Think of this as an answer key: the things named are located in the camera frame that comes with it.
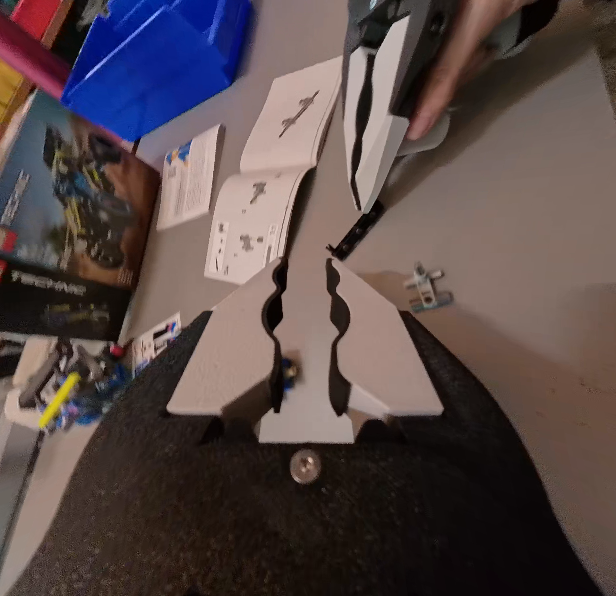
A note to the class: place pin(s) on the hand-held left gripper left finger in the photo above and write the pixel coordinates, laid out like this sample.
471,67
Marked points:
226,360

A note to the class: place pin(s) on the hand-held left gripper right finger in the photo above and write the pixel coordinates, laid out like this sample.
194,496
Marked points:
385,365

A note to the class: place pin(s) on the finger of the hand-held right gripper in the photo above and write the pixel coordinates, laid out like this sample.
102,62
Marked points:
352,105
385,139

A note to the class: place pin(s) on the blue lego sub-assembly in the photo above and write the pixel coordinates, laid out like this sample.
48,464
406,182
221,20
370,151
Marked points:
290,372

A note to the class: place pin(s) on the black lego beam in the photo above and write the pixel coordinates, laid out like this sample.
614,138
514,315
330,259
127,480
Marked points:
358,230

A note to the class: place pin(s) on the open lego instruction booklet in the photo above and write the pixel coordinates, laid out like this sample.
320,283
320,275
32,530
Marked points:
284,119

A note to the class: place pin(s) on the lego sticker sheet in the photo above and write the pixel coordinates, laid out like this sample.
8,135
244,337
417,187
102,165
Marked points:
154,341

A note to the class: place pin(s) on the grey lego cross connector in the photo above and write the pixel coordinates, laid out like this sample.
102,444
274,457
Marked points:
426,288

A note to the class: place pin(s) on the tray of Lego parts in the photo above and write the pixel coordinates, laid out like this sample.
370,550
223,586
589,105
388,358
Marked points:
82,384

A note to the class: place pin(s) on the lego set box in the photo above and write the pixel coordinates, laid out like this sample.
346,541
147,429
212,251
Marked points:
72,196

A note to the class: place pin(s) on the person's right hand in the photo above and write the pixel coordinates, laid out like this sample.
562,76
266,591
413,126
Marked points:
476,14

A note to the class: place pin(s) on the blue plastic storage bin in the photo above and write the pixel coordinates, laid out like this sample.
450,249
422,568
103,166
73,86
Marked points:
144,76
226,9

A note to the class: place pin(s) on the white printed leaflet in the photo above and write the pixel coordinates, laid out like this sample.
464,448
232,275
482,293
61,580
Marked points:
192,182

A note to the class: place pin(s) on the red container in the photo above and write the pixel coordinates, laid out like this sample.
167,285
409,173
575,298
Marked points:
41,9

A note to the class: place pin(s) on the magenta board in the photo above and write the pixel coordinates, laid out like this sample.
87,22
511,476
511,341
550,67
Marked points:
29,52

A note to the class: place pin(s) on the yellow box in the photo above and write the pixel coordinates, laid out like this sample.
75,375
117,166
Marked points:
9,91

